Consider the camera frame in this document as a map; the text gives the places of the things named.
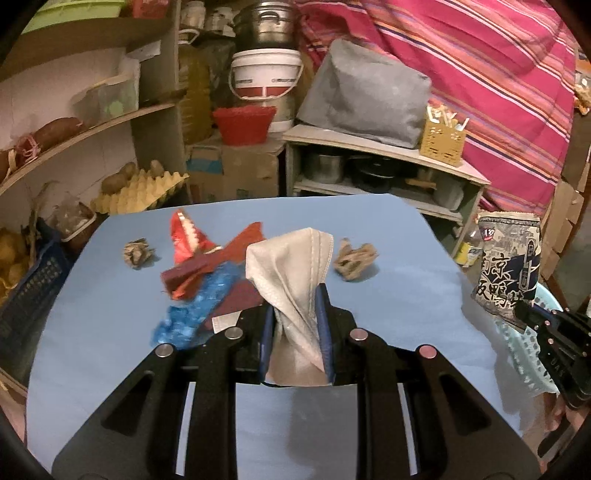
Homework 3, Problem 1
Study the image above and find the small steel pot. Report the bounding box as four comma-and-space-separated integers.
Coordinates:
302, 152, 347, 185

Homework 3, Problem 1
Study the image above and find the blue plastic crate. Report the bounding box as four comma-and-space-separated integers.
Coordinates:
0, 216, 71, 385

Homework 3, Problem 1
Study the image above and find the black pot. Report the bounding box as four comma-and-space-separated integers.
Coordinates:
348, 155, 400, 193

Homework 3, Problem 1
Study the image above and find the clear plastic bag jar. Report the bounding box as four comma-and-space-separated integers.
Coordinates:
52, 193, 98, 243

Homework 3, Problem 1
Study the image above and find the yellow egg tray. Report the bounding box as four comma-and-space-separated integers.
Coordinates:
89, 168, 190, 216

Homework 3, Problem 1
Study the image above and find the dark red card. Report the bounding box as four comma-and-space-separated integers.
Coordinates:
211, 281, 265, 334

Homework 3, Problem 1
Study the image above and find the clear plastic container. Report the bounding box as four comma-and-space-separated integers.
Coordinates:
73, 73, 140, 128

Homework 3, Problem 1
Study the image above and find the wooden corner shelf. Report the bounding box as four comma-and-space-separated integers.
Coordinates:
0, 0, 186, 219

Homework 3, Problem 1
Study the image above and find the yellow chopstick holder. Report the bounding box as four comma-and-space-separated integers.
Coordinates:
419, 104, 468, 167

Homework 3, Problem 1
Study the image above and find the green plastic basin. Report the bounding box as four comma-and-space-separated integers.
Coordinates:
20, 0, 126, 36

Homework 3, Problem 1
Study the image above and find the steel stock pot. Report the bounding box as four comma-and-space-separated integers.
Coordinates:
233, 2, 297, 49

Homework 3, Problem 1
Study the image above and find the red gold-edged wrapper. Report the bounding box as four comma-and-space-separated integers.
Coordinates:
169, 209, 219, 265

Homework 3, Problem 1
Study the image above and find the pale green plastic basket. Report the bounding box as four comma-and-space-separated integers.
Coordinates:
495, 282, 565, 398

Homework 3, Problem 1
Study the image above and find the cardboard box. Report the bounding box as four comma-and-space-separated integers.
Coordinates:
185, 137, 285, 204

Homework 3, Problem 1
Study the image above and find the cooking oil bottle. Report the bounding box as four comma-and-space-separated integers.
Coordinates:
177, 30, 213, 145

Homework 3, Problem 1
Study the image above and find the plastic bottle yellow label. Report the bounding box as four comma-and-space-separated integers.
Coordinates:
454, 216, 486, 268

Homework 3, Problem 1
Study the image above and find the pink striped blanket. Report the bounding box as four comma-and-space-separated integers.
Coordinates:
295, 0, 579, 219

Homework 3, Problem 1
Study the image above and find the sweet potato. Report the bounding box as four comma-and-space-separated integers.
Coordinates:
30, 117, 83, 148

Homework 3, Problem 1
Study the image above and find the red woven basket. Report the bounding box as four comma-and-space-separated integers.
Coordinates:
212, 106, 277, 147

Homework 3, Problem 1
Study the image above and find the large crumpled paper ball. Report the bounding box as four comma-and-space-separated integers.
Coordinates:
333, 237, 379, 282

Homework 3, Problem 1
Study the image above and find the red flat wrapper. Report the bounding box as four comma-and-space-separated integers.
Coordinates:
203, 222, 265, 269

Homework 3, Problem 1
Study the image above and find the grey cloth cover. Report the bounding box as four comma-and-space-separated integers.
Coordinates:
296, 39, 433, 149

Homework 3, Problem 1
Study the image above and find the white face mask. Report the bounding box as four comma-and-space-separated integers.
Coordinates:
246, 227, 334, 386

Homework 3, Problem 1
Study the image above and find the person's right hand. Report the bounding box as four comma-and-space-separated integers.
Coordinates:
546, 396, 583, 435

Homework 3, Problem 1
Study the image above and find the white plastic bucket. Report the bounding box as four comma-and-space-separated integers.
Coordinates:
228, 48, 304, 134

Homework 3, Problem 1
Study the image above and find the wooden cabinet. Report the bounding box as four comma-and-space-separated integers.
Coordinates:
281, 123, 491, 241

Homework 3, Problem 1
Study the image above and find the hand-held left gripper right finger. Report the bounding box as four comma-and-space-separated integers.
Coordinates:
316, 282, 541, 480

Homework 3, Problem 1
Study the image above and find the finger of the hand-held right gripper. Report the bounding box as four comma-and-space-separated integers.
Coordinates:
510, 300, 557, 334

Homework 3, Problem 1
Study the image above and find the small crumpled paper ball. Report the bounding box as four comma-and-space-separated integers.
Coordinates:
122, 237, 156, 269

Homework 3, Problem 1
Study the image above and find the blue table cover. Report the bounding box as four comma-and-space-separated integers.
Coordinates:
25, 194, 561, 472

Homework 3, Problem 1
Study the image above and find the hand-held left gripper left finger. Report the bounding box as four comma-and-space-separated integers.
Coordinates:
52, 302, 278, 480

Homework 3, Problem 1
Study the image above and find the blue sequin cloth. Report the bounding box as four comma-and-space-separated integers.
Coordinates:
150, 262, 246, 348

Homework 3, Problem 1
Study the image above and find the blue white printed snack bag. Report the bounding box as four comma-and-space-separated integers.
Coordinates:
471, 211, 542, 320

